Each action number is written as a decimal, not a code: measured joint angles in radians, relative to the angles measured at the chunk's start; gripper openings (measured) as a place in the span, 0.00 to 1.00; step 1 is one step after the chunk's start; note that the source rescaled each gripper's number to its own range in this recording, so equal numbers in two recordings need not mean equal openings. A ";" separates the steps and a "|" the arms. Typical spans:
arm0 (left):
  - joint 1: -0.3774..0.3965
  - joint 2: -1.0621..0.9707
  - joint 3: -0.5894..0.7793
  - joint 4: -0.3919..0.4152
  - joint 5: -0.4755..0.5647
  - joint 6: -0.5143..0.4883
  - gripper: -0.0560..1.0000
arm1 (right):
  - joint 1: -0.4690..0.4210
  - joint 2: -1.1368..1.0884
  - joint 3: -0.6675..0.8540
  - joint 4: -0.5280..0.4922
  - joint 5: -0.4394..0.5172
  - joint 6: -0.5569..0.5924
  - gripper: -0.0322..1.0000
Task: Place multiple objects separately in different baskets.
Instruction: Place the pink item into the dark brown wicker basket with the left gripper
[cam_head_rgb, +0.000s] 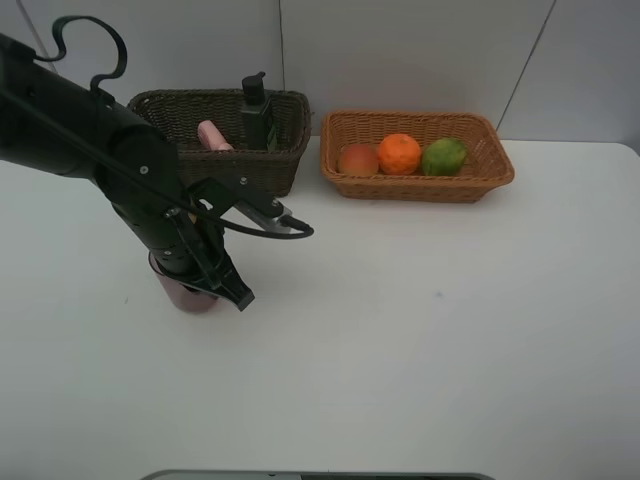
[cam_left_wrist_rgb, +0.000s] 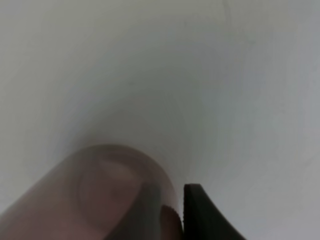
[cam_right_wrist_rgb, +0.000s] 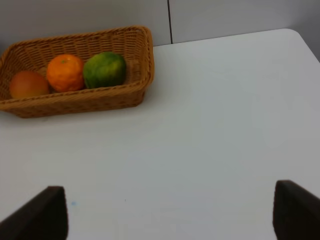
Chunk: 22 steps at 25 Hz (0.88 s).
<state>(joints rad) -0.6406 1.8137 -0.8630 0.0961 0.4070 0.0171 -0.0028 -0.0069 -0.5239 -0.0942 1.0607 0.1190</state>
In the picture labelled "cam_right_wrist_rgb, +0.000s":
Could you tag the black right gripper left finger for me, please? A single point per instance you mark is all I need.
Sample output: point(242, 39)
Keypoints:
point(44, 217)

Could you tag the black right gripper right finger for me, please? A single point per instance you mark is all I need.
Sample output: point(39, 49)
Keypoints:
point(296, 212)

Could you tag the round bread bun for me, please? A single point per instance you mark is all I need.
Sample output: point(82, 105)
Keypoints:
point(25, 84)

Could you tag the orange mandarin fruit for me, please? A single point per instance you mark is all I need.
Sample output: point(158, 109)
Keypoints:
point(65, 73)

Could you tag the green lime fruit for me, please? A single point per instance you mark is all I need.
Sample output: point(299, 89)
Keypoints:
point(105, 69)

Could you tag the light brown wicker basket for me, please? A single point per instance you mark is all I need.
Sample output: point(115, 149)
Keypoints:
point(134, 43)

